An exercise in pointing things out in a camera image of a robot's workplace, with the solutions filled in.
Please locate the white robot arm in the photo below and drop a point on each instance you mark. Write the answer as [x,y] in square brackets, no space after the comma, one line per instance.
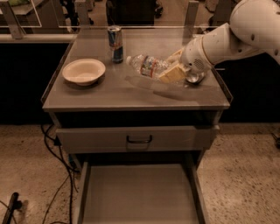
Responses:
[253,28]

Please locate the white paper bowl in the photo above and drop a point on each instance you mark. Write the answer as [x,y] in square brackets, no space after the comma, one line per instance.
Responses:
[83,72]

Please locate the white horizontal rail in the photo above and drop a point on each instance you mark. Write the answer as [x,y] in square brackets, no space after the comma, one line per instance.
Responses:
[38,38]

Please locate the grey drawer cabinet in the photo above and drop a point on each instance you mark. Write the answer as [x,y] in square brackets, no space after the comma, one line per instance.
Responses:
[124,98]

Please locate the black drawer handle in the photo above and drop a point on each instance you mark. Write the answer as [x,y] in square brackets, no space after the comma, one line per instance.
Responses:
[141,141]

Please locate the clear acrylic barrier panel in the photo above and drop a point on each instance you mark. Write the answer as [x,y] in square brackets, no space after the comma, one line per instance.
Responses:
[21,17]

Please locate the black object on floor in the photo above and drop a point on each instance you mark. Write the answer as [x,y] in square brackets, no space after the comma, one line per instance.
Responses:
[14,204]

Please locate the grey top drawer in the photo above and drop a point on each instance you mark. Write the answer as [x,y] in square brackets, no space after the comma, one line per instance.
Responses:
[165,138]

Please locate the silver soda can lying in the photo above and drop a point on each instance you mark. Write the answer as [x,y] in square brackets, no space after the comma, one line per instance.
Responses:
[195,78]

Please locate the grey open middle drawer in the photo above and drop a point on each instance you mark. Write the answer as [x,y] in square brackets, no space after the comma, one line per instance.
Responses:
[140,188]

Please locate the clear plastic water bottle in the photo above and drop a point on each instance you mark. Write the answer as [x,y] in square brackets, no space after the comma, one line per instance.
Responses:
[148,66]

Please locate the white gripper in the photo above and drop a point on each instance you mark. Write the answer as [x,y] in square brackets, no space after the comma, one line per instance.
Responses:
[192,57]

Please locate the blue silver energy drink can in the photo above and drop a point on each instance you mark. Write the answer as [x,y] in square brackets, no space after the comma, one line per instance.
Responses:
[115,41]

